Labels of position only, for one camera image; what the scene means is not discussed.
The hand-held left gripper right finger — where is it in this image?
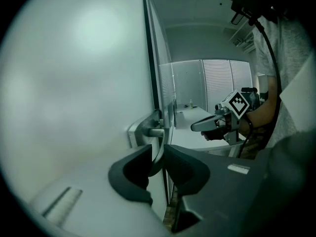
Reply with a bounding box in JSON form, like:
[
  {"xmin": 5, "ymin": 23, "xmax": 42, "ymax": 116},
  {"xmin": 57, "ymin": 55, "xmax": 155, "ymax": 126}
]
[{"xmin": 163, "ymin": 144, "xmax": 211, "ymax": 197}]

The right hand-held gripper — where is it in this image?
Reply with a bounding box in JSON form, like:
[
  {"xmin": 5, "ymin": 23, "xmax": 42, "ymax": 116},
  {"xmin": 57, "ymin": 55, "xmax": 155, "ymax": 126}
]
[{"xmin": 190, "ymin": 89, "xmax": 250, "ymax": 158}]

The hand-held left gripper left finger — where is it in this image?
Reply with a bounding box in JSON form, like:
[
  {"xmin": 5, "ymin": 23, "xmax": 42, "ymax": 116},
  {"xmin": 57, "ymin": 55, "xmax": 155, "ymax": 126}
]
[{"xmin": 108, "ymin": 144, "xmax": 154, "ymax": 206}]

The metal door lever handle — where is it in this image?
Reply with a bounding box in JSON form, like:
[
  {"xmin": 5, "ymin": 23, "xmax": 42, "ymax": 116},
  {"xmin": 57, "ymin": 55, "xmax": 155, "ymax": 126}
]
[{"xmin": 127, "ymin": 109, "xmax": 165, "ymax": 178}]

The frosted glass door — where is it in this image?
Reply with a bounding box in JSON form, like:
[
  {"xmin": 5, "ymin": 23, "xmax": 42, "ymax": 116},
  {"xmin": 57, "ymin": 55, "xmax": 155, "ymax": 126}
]
[{"xmin": 0, "ymin": 0, "xmax": 162, "ymax": 202}]

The person's right hand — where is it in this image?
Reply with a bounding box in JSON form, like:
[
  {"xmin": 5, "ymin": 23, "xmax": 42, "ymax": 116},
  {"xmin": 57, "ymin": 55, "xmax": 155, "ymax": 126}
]
[{"xmin": 200, "ymin": 126, "xmax": 228, "ymax": 142}]

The white office desk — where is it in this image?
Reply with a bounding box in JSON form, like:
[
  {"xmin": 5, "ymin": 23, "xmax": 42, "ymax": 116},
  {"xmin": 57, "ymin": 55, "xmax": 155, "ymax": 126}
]
[{"xmin": 171, "ymin": 102, "xmax": 244, "ymax": 151}]

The long black desk divider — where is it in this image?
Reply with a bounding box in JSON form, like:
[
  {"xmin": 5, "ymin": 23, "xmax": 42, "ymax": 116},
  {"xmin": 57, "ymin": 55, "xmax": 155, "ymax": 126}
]
[{"xmin": 167, "ymin": 100, "xmax": 175, "ymax": 129}]

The frosted glass partition panel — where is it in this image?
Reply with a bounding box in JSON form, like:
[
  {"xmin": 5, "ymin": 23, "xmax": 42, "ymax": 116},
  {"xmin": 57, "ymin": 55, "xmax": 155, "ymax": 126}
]
[{"xmin": 159, "ymin": 60, "xmax": 206, "ymax": 113}]

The partition blind panel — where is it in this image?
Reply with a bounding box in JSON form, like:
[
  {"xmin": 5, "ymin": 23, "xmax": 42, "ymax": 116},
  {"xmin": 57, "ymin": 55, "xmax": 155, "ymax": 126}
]
[
  {"xmin": 202, "ymin": 59, "xmax": 233, "ymax": 102},
  {"xmin": 229, "ymin": 60, "xmax": 253, "ymax": 91}
]

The wide window blind panel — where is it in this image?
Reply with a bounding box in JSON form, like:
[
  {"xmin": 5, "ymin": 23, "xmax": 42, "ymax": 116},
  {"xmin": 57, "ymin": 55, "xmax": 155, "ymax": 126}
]
[{"xmin": 145, "ymin": 0, "xmax": 175, "ymax": 129}]

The person's grey shirt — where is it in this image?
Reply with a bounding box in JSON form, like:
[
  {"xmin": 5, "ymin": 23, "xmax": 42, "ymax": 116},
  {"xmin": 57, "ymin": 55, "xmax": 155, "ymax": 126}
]
[{"xmin": 251, "ymin": 15, "xmax": 313, "ymax": 148}]

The thin black cable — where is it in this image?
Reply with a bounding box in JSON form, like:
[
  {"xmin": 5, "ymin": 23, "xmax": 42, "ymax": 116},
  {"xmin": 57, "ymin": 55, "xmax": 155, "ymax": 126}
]
[{"xmin": 237, "ymin": 114, "xmax": 255, "ymax": 159}]

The thick black cable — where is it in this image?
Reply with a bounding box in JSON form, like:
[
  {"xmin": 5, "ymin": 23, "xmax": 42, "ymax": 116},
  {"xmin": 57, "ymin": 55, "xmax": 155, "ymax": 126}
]
[{"xmin": 253, "ymin": 18, "xmax": 283, "ymax": 149}]

